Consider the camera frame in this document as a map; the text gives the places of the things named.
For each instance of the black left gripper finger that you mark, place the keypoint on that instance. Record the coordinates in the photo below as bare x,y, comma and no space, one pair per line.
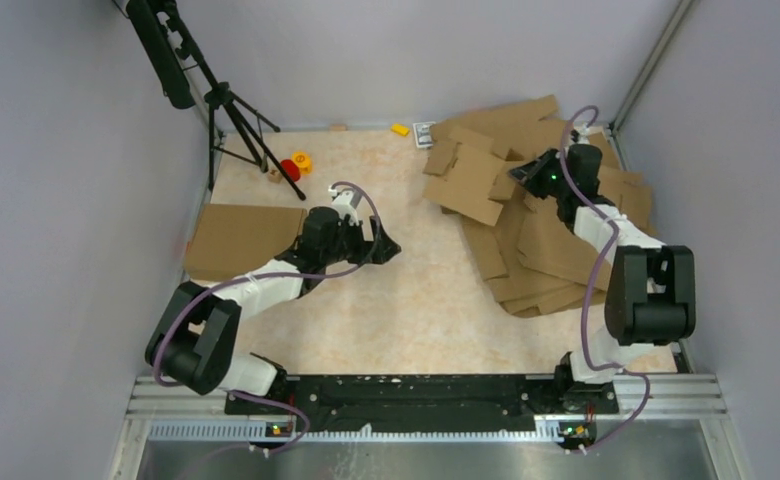
372,231
379,252

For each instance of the red round toy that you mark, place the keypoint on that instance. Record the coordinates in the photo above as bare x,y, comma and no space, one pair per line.
291,169

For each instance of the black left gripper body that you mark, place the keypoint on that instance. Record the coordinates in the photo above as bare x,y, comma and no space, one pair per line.
349,243

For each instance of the playing card box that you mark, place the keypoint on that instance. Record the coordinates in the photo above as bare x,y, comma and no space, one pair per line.
422,134

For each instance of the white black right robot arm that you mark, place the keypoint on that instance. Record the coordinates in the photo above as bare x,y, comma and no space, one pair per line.
651,295

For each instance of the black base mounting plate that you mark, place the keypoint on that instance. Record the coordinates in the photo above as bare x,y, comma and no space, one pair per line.
464,403

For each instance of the small wooden cube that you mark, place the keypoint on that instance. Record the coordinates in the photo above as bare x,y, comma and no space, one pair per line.
274,176

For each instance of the folded closed cardboard box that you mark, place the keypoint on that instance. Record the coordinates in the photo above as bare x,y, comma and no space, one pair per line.
231,240

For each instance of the black camera tripod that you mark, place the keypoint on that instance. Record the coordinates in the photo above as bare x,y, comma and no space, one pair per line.
173,52

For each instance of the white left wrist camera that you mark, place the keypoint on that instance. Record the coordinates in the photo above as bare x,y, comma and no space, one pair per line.
345,202

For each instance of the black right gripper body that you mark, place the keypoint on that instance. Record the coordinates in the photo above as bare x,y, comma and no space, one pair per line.
545,184

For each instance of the orange round toy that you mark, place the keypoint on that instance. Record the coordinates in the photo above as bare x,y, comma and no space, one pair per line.
303,161

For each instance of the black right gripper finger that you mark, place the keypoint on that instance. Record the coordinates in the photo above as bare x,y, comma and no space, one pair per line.
525,173
548,162

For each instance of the cardboard box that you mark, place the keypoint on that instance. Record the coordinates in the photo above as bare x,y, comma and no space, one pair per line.
231,240
467,173

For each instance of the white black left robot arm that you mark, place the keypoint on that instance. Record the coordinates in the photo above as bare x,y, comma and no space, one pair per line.
194,342

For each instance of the yellow block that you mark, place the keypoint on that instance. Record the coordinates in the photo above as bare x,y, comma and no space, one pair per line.
400,129

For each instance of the cardboard sheet pile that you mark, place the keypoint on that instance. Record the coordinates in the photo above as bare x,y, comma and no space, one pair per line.
529,261

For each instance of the aluminium frame rail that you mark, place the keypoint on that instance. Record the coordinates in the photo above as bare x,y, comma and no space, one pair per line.
158,413

